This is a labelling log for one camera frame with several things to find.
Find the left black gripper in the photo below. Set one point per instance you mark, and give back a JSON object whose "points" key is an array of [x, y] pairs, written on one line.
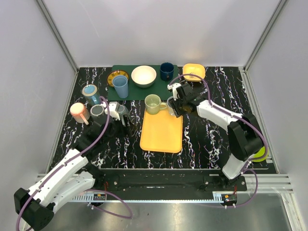
{"points": [[124, 122]]}

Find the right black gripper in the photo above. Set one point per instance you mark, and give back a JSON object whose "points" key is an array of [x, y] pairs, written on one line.
{"points": [[173, 102]]}

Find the grey white-inside mug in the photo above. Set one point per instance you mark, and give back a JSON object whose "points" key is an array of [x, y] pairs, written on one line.
{"points": [[121, 111]]}

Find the light blue mug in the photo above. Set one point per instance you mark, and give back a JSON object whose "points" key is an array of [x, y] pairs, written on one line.
{"points": [[169, 107]]}

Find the pale green mug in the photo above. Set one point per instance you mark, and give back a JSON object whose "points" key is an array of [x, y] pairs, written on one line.
{"points": [[153, 104]]}

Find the dark grey mug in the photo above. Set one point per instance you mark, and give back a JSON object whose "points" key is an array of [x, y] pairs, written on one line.
{"points": [[97, 111]]}

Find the navy blue mug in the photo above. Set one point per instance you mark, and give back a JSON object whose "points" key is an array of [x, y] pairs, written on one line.
{"points": [[166, 71]]}

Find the light blue plastic cup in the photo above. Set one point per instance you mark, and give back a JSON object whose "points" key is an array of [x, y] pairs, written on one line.
{"points": [[120, 84]]}

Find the pink mug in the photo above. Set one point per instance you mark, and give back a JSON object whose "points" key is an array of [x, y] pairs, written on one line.
{"points": [[80, 113]]}

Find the blue butterfly mug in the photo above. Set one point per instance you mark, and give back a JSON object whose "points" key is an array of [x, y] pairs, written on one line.
{"points": [[91, 94]]}

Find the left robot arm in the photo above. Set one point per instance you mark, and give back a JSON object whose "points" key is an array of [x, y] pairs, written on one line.
{"points": [[73, 175]]}

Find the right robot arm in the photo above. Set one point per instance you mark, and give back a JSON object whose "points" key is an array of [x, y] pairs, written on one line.
{"points": [[244, 135]]}

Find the dark green mat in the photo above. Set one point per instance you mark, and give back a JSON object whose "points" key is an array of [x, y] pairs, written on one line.
{"points": [[136, 93]]}

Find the yellow square bowl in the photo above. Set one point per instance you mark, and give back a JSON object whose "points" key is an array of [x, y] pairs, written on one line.
{"points": [[195, 69]]}

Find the yellow plastic tray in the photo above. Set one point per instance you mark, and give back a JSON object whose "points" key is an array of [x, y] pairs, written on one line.
{"points": [[161, 132]]}

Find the white bowl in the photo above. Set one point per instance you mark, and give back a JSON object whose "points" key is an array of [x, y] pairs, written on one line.
{"points": [[143, 76]]}

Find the yellow patterned saucer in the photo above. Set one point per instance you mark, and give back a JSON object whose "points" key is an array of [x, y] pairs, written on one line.
{"points": [[115, 73]]}

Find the lime green plate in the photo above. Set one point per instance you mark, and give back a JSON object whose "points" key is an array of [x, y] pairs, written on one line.
{"points": [[257, 157]]}

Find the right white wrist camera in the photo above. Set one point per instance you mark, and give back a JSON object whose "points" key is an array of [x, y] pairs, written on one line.
{"points": [[173, 87]]}

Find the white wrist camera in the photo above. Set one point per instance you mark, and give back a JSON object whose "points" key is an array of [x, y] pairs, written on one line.
{"points": [[113, 109], [173, 87]]}

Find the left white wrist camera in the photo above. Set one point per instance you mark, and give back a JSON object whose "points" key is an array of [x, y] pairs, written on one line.
{"points": [[113, 109]]}

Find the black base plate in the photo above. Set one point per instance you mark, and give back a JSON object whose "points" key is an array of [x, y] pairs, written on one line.
{"points": [[166, 184]]}

